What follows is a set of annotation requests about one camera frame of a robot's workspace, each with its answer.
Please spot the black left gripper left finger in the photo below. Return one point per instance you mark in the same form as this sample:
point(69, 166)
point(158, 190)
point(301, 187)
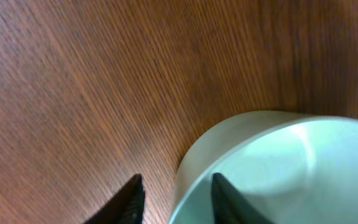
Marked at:
point(125, 207)

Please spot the mint green small bowl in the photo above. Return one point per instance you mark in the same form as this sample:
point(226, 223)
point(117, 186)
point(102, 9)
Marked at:
point(288, 167)

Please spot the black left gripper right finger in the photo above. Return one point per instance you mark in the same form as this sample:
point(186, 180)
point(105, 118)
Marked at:
point(230, 207)

